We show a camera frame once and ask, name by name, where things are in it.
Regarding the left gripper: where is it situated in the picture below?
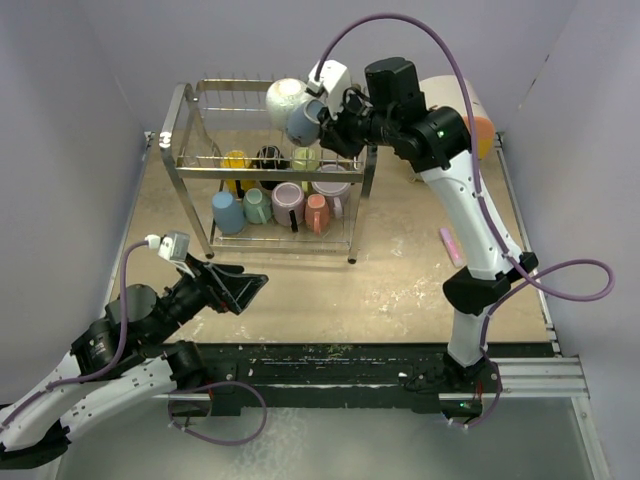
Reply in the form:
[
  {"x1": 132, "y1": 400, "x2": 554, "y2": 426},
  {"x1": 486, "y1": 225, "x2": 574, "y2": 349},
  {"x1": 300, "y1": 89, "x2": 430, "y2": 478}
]
[{"x1": 149, "y1": 251, "x2": 268, "y2": 346}]

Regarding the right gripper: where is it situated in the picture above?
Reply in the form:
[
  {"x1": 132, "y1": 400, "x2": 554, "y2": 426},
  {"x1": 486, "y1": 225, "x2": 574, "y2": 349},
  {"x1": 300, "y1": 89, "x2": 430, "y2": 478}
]
[{"x1": 319, "y1": 88, "x2": 397, "y2": 159}]

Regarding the small grey cup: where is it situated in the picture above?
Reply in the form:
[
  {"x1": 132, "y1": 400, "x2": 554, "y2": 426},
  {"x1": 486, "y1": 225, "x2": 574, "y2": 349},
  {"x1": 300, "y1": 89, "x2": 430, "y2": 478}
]
[{"x1": 285, "y1": 99, "x2": 324, "y2": 147}]

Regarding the lime green mug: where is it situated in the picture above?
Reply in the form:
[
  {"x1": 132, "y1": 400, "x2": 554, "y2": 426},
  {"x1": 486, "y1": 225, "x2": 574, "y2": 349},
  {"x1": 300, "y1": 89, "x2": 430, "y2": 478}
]
[{"x1": 291, "y1": 147, "x2": 320, "y2": 172}]

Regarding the lilac mug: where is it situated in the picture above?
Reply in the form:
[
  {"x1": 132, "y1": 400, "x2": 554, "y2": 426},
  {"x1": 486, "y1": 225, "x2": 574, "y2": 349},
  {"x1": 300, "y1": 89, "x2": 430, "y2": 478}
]
[{"x1": 311, "y1": 181, "x2": 351, "y2": 219}]

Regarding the blue cup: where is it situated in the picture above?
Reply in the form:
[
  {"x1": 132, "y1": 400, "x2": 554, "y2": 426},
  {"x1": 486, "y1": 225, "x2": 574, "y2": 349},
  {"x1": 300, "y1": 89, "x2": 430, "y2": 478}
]
[{"x1": 212, "y1": 191, "x2": 246, "y2": 235}]

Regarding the grey speckled mug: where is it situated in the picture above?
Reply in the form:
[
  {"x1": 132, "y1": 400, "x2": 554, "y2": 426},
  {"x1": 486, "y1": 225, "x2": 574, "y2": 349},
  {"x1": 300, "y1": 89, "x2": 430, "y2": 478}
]
[{"x1": 265, "y1": 78, "x2": 307, "y2": 131}]

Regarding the teal cup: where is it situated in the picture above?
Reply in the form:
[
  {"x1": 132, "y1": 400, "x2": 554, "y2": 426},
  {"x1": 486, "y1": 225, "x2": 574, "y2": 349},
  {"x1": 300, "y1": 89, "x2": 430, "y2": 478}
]
[{"x1": 243, "y1": 188, "x2": 272, "y2": 225}]

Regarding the black mug white interior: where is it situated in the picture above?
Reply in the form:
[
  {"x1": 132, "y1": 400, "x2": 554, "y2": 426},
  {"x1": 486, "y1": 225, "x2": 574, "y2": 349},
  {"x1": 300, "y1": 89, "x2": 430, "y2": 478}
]
[{"x1": 255, "y1": 145, "x2": 289, "y2": 192}]

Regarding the salmon pink mug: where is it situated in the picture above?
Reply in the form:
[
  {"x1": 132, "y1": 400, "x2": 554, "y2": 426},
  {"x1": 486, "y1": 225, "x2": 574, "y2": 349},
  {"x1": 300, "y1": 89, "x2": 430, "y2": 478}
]
[{"x1": 305, "y1": 194, "x2": 330, "y2": 235}]

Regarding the purple mug black handle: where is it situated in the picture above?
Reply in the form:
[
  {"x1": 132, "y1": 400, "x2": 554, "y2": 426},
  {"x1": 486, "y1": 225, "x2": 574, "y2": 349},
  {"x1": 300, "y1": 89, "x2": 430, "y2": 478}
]
[{"x1": 271, "y1": 182, "x2": 305, "y2": 233}]

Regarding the metal dish rack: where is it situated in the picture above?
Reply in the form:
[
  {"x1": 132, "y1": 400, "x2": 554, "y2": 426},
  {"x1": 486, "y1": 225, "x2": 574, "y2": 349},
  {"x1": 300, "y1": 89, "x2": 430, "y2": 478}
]
[{"x1": 158, "y1": 78, "x2": 377, "y2": 263}]

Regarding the yellow mug black handle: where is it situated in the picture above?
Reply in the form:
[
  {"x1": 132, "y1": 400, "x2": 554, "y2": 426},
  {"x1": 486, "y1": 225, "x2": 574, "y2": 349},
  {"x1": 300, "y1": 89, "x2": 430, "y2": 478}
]
[{"x1": 221, "y1": 150, "x2": 256, "y2": 198}]

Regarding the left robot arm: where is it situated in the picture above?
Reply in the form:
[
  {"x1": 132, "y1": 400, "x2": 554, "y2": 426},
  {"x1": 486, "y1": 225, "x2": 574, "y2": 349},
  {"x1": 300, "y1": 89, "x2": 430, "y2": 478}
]
[{"x1": 1, "y1": 258, "x2": 269, "y2": 470}]

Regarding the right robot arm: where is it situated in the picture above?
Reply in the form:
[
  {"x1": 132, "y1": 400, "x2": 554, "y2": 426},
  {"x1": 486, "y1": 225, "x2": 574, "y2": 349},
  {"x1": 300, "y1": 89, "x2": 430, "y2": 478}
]
[{"x1": 307, "y1": 57, "x2": 538, "y2": 391}]

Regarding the round drawer box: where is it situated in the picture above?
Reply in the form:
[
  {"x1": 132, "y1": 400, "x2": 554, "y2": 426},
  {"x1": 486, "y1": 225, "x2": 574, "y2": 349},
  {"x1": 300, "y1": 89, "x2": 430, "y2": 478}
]
[{"x1": 419, "y1": 74, "x2": 496, "y2": 160}]

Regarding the pink tube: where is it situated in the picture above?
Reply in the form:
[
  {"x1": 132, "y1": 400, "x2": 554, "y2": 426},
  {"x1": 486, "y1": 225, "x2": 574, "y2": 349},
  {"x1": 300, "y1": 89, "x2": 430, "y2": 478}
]
[{"x1": 439, "y1": 227, "x2": 464, "y2": 268}]

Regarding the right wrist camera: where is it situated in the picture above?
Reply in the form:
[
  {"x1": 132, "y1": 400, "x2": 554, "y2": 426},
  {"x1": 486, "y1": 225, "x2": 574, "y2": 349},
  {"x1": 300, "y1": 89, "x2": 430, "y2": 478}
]
[{"x1": 306, "y1": 60, "x2": 352, "y2": 120}]

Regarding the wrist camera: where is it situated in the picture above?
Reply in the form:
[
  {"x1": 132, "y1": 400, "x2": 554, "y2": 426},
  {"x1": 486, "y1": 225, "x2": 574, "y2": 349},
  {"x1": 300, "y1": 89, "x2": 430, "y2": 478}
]
[
  {"x1": 144, "y1": 230, "x2": 195, "y2": 278},
  {"x1": 306, "y1": 60, "x2": 352, "y2": 120}
]

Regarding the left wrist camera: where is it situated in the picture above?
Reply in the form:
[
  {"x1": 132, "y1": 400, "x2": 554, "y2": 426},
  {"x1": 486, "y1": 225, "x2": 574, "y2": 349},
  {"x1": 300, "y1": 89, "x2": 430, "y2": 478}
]
[{"x1": 144, "y1": 230, "x2": 195, "y2": 278}]

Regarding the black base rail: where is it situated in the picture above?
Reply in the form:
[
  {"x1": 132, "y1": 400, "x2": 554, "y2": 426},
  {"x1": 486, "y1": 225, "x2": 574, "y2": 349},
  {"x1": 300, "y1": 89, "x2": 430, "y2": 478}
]
[{"x1": 169, "y1": 341, "x2": 556, "y2": 419}]

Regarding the aluminium frame rail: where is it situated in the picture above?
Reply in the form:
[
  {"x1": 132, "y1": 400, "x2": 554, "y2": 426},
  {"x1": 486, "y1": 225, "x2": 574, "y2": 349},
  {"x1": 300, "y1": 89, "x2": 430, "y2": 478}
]
[{"x1": 171, "y1": 350, "x2": 587, "y2": 408}]

